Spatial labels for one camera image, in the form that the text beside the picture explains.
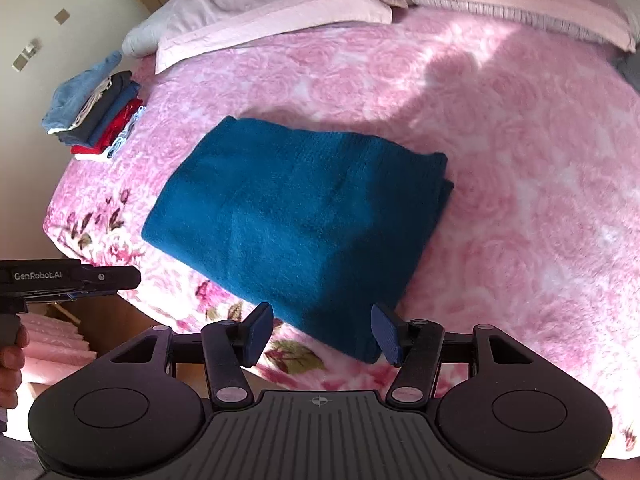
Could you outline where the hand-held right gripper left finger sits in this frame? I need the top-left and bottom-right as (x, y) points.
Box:
(107, 302), (276, 408)

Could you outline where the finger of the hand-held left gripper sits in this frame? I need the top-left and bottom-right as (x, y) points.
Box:
(80, 266), (142, 293)

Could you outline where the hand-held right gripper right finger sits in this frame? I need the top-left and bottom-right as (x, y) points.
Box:
(370, 302), (540, 408)

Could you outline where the teal knit sweater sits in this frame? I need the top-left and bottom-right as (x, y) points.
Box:
(141, 115), (456, 365)

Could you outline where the stack of folded clothes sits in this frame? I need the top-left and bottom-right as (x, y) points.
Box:
(41, 51), (147, 162)

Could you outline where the person's left hand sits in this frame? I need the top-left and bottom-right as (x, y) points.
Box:
(0, 332), (32, 411)

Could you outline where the pink ridged foam stack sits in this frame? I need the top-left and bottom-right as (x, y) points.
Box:
(20, 312), (98, 396)

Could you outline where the pink floral fleece blanket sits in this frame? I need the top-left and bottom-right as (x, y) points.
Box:
(42, 7), (640, 461)

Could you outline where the striped pale bedding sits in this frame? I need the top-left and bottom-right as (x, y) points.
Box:
(395, 0), (623, 46)

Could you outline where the grey-blue square cushion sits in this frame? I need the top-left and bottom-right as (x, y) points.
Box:
(612, 50), (640, 88)

